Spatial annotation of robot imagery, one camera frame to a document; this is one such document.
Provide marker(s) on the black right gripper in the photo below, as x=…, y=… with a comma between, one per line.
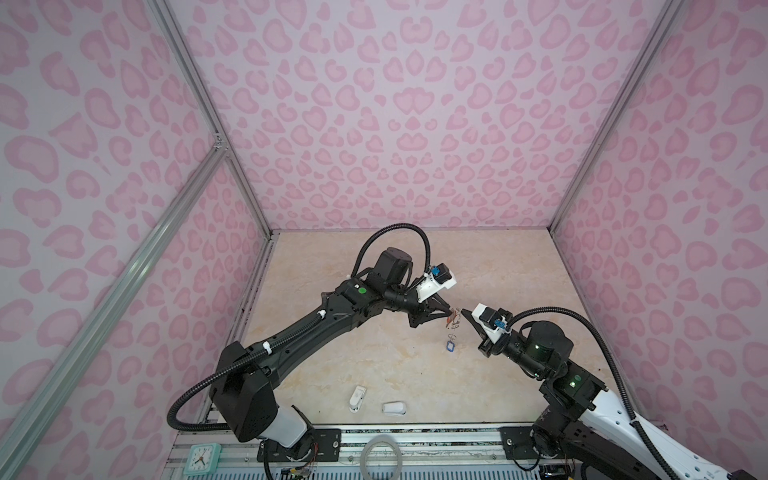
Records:
x=487, y=346

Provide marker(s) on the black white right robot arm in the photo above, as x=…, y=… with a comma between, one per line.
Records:
x=584, y=420

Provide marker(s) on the key with blue tag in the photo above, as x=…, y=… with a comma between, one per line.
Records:
x=451, y=343

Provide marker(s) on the white clip device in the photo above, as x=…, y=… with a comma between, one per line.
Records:
x=356, y=398

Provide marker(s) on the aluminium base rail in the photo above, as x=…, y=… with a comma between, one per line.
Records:
x=408, y=451

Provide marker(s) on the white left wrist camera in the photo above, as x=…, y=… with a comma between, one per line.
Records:
x=438, y=278

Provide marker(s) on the white rounded plastic piece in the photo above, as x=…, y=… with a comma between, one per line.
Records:
x=394, y=408

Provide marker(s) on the key with red tag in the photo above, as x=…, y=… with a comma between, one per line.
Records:
x=453, y=321

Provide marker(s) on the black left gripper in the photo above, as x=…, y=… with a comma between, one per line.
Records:
x=421, y=314

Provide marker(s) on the small mint green clock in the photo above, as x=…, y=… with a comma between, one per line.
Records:
x=202, y=460

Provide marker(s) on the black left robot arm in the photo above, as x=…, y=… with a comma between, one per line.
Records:
x=249, y=375

